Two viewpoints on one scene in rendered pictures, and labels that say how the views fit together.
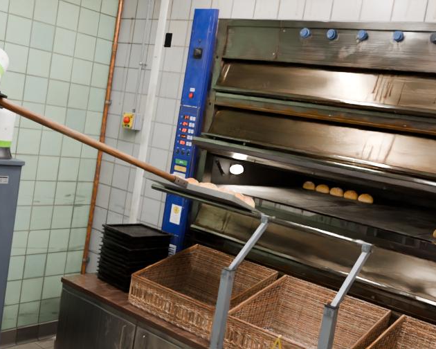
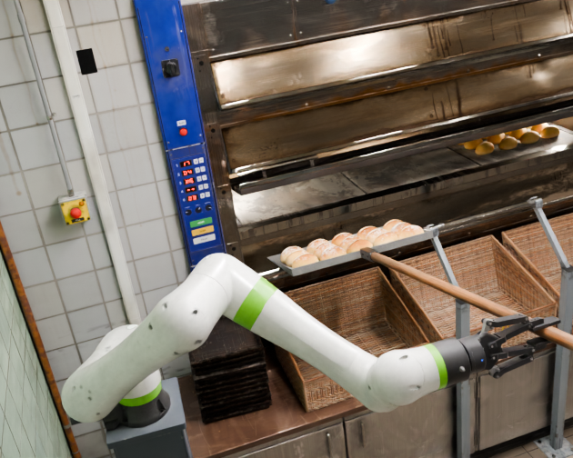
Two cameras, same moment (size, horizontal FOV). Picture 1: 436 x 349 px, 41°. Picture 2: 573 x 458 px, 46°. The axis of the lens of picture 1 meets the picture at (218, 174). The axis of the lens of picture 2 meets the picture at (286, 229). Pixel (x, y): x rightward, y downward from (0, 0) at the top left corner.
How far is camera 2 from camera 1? 2.67 m
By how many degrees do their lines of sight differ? 55
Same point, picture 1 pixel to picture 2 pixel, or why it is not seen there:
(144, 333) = (358, 421)
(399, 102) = (463, 49)
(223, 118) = (241, 141)
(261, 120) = (297, 123)
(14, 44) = not seen: outside the picture
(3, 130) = not seen: hidden behind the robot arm
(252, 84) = (276, 84)
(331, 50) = (368, 11)
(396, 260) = (479, 192)
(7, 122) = not seen: hidden behind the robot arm
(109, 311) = (296, 438)
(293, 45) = (316, 16)
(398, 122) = (461, 69)
